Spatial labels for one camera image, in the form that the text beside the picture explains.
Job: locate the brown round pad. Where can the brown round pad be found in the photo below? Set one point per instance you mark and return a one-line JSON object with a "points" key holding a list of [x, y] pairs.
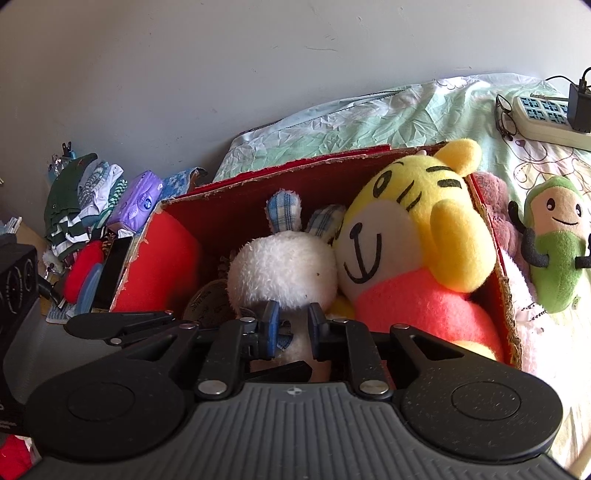
{"points": [[207, 302]]}

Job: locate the white power strip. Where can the white power strip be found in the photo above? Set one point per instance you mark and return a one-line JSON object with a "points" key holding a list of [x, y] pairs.
{"points": [[540, 122]]}

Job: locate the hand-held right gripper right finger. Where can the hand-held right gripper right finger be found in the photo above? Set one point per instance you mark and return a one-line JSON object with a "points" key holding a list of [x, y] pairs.
{"points": [[318, 327]]}

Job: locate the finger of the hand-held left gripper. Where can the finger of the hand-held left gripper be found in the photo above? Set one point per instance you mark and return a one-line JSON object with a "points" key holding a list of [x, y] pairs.
{"points": [[101, 325], [281, 373]]}

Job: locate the purple tissue pack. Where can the purple tissue pack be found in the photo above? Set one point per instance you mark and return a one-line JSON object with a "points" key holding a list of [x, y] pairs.
{"points": [[136, 201]]}

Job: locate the pastel cartoon print bedsheet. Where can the pastel cartoon print bedsheet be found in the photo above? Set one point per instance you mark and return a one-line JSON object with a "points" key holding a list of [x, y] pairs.
{"points": [[369, 115]]}

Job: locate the black charger adapter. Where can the black charger adapter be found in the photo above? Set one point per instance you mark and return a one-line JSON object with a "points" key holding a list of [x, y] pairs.
{"points": [[579, 104]]}

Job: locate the red soft pouch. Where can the red soft pouch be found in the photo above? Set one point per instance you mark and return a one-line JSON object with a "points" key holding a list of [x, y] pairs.
{"points": [[83, 272]]}

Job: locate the pink teddy bear plush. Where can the pink teddy bear plush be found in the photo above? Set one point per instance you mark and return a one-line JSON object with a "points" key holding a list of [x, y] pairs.
{"points": [[496, 203]]}

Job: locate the pale fluffy plush toy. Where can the pale fluffy plush toy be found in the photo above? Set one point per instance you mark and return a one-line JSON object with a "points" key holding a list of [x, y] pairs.
{"points": [[526, 295]]}

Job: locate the blue pack with binder clips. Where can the blue pack with binder clips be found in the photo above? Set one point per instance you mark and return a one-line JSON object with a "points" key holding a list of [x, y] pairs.
{"points": [[57, 161]]}

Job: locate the black smartphone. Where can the black smartphone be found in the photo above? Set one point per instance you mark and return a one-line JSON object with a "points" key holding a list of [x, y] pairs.
{"points": [[113, 272]]}

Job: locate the black eyeglasses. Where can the black eyeglasses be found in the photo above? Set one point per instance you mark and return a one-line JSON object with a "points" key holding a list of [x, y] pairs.
{"points": [[498, 110]]}

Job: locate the white rabbit plush toy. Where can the white rabbit plush toy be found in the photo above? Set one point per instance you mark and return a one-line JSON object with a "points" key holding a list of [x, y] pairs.
{"points": [[281, 272]]}

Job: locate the blue glasses case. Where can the blue glasses case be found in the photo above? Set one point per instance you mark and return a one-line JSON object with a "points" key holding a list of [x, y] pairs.
{"points": [[90, 290]]}

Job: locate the green knit cardigan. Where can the green knit cardigan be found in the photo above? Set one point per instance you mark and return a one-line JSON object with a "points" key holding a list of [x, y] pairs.
{"points": [[69, 198]]}

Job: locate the small white fluffy toy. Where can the small white fluffy toy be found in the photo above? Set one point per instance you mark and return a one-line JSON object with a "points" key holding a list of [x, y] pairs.
{"points": [[51, 261]]}

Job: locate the pine cone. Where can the pine cone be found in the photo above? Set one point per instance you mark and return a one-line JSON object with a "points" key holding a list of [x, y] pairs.
{"points": [[107, 238]]}

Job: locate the folded striped clothes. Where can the folded striped clothes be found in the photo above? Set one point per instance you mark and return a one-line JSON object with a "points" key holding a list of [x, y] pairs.
{"points": [[99, 189]]}

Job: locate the red cardboard box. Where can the red cardboard box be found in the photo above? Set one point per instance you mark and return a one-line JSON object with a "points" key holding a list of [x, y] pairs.
{"points": [[258, 194]]}

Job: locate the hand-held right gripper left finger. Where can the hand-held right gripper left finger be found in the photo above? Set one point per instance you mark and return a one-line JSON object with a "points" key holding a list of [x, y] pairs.
{"points": [[270, 325]]}

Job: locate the green plush toy black arms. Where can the green plush toy black arms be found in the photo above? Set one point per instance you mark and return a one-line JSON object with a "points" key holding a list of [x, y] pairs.
{"points": [[556, 258]]}

